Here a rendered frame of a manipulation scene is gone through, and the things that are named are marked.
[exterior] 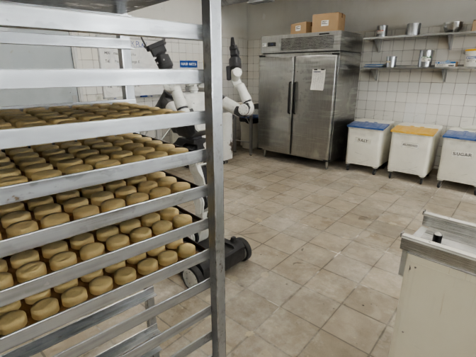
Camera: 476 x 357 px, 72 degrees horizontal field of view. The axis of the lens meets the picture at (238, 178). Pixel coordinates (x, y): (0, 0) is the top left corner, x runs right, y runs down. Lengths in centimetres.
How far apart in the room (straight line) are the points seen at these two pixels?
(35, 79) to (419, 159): 487
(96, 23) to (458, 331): 149
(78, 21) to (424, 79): 533
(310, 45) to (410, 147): 207
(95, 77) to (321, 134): 479
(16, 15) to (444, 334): 159
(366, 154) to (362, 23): 210
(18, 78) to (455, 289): 143
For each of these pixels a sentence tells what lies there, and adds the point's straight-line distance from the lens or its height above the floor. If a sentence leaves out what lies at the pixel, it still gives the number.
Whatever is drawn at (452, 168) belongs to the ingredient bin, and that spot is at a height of 30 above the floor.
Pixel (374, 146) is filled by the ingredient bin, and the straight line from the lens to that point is 529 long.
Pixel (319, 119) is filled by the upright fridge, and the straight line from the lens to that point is 528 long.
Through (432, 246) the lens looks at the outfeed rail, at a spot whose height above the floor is 89.
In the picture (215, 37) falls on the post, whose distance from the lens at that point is 75.
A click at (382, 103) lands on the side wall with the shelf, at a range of 586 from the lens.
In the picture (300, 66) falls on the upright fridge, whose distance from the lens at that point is 542.
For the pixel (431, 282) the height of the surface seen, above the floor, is 75.
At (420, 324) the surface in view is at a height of 55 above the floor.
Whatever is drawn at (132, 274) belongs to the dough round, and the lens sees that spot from 84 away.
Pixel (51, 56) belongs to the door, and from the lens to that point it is 494.
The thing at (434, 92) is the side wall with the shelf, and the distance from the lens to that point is 568.
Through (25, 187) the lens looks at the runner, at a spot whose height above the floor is 133.
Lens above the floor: 151
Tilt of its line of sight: 18 degrees down
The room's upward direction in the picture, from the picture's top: straight up
